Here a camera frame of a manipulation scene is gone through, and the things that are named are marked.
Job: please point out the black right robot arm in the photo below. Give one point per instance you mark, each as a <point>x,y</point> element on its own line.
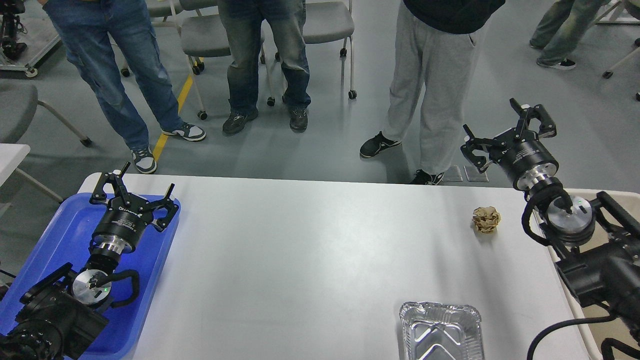
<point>596,241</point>

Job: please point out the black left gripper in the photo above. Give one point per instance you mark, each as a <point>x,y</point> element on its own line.
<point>121,222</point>

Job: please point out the grey chair middle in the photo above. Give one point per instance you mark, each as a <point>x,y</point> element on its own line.
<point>201,36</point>

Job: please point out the grey chair right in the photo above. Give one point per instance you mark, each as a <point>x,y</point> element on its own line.
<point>331,21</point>

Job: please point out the crumpled brown paper ball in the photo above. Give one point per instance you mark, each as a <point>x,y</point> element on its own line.
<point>486,219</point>

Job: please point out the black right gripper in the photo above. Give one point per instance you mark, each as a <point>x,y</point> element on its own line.
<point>523,157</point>

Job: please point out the blue plastic tray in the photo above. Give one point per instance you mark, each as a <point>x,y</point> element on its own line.
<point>66,240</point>

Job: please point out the person in grey sweatpants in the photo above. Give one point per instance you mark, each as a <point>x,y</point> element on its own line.
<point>437,45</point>

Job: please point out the person in blue jeans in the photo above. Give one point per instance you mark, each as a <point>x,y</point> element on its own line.
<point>87,29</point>

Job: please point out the white side table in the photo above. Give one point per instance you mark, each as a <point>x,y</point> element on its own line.
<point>11,155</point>

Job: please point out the aluminium foil tray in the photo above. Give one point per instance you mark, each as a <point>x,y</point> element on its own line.
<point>437,331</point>

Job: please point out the grey chair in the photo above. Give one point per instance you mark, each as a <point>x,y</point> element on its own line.
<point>331,21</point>
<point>18,105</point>
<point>201,36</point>

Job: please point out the person in green trousers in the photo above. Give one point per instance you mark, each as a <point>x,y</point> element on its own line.
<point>560,30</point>

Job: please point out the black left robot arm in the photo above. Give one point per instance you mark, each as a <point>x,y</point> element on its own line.
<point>85,290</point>

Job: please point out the grey chair left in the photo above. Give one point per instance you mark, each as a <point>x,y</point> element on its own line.
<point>18,105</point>

